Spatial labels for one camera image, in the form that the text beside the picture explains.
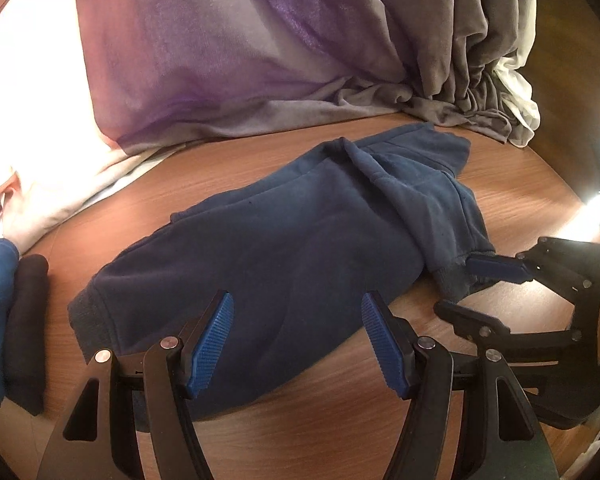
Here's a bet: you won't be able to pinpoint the pink curtain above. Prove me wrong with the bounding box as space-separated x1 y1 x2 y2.
0 0 191 253

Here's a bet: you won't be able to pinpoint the folded black pants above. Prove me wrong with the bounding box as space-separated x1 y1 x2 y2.
4 255 51 416

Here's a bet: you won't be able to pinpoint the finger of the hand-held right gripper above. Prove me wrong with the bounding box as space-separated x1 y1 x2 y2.
434 300 583 348
465 236 600 292

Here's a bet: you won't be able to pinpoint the white sheer curtain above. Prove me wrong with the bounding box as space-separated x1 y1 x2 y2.
495 52 542 148

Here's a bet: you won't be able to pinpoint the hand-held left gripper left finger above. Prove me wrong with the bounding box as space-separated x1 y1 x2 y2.
36 290 236 480

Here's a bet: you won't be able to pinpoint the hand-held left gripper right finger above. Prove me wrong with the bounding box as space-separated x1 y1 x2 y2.
361 291 561 480

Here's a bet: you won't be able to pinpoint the grey purple curtain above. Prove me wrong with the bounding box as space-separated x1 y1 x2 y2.
77 0 538 153

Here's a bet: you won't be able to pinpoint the dark navy pants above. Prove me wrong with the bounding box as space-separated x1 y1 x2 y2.
67 122 498 431

